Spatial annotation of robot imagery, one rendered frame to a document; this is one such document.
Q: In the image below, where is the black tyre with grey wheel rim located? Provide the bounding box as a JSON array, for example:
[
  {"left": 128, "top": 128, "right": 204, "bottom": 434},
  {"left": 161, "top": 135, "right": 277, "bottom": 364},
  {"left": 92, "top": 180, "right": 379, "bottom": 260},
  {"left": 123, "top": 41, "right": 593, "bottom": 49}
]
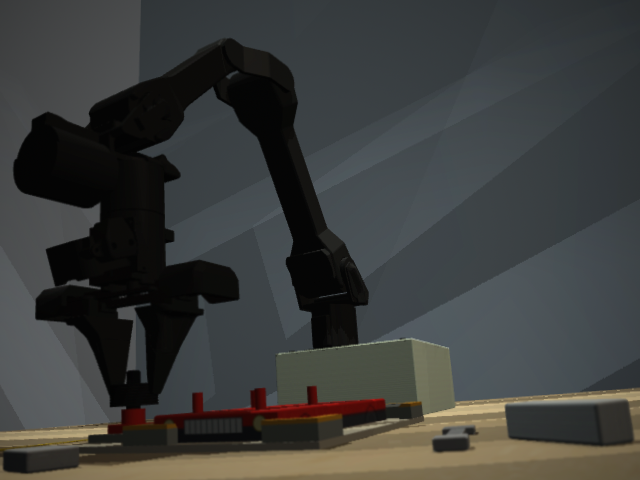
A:
[{"left": 109, "top": 383, "right": 158, "bottom": 407}]

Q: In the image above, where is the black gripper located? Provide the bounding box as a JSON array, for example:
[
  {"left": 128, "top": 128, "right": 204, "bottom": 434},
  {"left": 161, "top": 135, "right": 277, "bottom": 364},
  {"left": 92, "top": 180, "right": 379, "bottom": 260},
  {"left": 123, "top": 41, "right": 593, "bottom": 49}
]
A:
[{"left": 35, "top": 209, "right": 239, "bottom": 395}]

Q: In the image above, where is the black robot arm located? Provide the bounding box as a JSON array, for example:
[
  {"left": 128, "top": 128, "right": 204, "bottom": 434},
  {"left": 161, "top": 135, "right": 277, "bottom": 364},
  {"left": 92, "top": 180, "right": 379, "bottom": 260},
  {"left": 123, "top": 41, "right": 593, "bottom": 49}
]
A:
[{"left": 13, "top": 38, "right": 369, "bottom": 350}]

